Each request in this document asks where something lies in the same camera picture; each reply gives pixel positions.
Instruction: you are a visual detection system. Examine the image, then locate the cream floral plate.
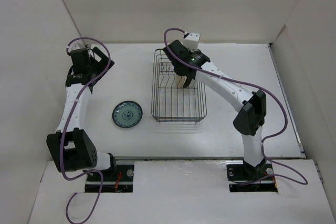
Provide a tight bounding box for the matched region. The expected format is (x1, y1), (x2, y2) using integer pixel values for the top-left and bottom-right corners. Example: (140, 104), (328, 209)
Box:
(176, 76), (186, 88)

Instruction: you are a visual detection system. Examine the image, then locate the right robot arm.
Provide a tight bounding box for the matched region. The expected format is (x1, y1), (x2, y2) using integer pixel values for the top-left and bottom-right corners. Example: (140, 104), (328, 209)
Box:
(163, 40), (266, 180)

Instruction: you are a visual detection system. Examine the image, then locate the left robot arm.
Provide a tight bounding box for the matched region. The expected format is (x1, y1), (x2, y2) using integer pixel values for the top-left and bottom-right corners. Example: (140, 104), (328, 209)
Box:
(46, 47), (118, 180)

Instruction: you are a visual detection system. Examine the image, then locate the blue patterned plate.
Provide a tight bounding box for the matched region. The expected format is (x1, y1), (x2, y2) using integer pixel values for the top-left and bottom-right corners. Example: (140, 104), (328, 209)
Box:
(111, 100), (143, 129)

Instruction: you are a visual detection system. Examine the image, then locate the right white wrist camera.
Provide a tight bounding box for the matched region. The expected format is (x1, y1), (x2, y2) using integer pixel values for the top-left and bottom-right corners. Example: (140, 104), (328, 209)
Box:
(183, 32), (201, 52)

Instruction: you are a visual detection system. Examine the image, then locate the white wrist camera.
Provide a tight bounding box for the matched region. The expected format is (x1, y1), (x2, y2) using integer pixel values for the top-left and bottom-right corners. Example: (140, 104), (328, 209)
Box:
(66, 42), (87, 54)
(183, 32), (201, 52)

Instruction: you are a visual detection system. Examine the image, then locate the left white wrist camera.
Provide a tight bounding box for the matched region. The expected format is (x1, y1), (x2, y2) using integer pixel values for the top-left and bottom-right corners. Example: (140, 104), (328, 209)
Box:
(66, 42), (87, 54)

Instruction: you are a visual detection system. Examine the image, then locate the grey wire dish rack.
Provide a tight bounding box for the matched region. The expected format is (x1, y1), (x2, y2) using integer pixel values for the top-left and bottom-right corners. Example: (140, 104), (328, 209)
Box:
(151, 49), (207, 123)

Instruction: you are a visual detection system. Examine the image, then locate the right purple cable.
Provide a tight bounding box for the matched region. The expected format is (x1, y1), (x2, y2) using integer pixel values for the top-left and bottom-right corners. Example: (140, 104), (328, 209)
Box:
(163, 27), (308, 185)

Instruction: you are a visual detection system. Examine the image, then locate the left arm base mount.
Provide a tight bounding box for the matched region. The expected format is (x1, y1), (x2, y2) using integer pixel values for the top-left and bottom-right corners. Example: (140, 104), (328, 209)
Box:
(85, 160), (134, 193)

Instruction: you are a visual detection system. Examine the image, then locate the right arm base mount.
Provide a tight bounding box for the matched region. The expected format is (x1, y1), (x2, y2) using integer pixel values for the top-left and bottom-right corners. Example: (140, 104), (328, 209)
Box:
(226, 161), (278, 193)

